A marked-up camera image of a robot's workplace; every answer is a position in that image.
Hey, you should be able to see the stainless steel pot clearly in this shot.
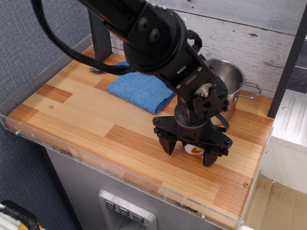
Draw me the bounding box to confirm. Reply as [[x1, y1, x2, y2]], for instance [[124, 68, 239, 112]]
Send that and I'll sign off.
[[205, 58, 261, 121]]

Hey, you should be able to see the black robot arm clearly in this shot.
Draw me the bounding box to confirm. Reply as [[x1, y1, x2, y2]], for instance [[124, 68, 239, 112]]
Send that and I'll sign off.
[[83, 0, 232, 167]]

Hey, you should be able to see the fork with blue handle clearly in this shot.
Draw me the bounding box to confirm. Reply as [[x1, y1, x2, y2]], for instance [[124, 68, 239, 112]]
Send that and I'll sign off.
[[89, 68, 106, 74]]

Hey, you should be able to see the white toy sink unit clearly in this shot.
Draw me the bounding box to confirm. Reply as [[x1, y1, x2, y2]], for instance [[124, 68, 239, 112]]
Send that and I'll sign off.
[[260, 90, 307, 193]]

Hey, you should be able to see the black left frame post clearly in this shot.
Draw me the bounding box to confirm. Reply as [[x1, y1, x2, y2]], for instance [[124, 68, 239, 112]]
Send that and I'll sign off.
[[88, 10, 113, 62]]

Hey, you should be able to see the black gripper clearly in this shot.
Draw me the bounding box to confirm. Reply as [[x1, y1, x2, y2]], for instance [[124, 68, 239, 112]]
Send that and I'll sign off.
[[153, 116, 233, 167]]

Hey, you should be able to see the plush sushi roll toy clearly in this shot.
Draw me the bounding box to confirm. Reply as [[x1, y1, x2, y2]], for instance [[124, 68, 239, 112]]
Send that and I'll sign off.
[[184, 144, 204, 156]]

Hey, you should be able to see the blue folded towel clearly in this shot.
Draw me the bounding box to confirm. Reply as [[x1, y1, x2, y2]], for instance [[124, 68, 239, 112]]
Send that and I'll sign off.
[[106, 72, 176, 114]]

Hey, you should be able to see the clear acrylic table guard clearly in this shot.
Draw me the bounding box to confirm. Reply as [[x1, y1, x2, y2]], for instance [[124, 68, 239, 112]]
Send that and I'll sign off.
[[0, 33, 274, 230]]

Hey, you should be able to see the yellow object at corner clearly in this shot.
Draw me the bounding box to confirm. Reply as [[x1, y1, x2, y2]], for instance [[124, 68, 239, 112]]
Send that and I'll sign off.
[[17, 222, 32, 230]]

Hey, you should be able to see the black frame post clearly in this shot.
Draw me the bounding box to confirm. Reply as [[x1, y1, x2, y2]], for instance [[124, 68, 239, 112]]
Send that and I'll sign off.
[[267, 6, 307, 118], [88, 10, 113, 62]]

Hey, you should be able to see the grey cabinet with dispenser panel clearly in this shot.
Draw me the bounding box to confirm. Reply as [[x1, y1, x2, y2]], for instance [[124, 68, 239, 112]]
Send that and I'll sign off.
[[47, 149, 218, 230]]

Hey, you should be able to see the black right frame post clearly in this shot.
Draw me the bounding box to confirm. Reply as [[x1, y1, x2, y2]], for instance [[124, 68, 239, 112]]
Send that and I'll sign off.
[[267, 6, 307, 118]]

